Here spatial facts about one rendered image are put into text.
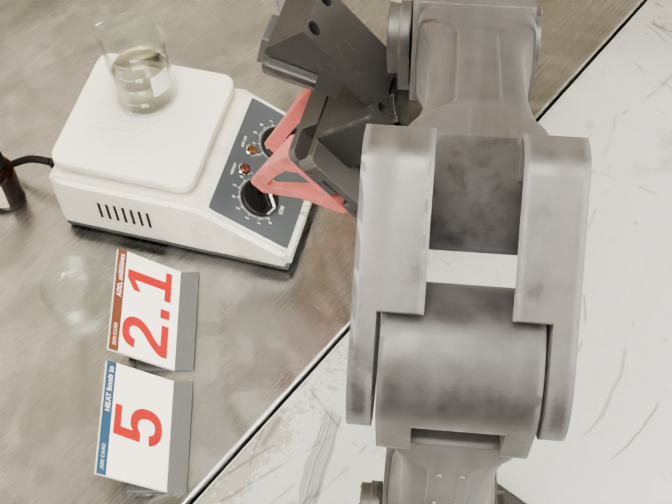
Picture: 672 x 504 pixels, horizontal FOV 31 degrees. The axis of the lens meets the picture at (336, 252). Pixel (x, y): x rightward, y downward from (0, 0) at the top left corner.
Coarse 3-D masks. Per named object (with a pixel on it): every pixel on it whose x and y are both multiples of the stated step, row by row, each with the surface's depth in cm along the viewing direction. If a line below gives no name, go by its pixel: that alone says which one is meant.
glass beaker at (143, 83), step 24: (96, 24) 92; (120, 24) 93; (144, 24) 93; (120, 48) 95; (120, 72) 91; (144, 72) 91; (168, 72) 94; (120, 96) 94; (144, 96) 93; (168, 96) 95
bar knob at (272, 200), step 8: (248, 184) 96; (248, 192) 95; (256, 192) 95; (248, 200) 95; (256, 200) 95; (264, 200) 95; (272, 200) 94; (248, 208) 95; (256, 208) 95; (264, 208) 95; (272, 208) 94; (264, 216) 96
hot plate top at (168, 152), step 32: (96, 64) 99; (96, 96) 97; (192, 96) 97; (224, 96) 97; (64, 128) 96; (96, 128) 95; (128, 128) 95; (160, 128) 95; (192, 128) 95; (64, 160) 94; (96, 160) 94; (128, 160) 94; (160, 160) 93; (192, 160) 93
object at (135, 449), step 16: (128, 384) 89; (144, 384) 90; (160, 384) 91; (128, 400) 89; (144, 400) 90; (160, 400) 91; (112, 416) 87; (128, 416) 88; (144, 416) 89; (160, 416) 90; (112, 432) 87; (128, 432) 87; (144, 432) 88; (160, 432) 89; (112, 448) 86; (128, 448) 87; (144, 448) 88; (160, 448) 89; (112, 464) 85; (128, 464) 86; (144, 464) 87; (160, 464) 88; (144, 480) 86
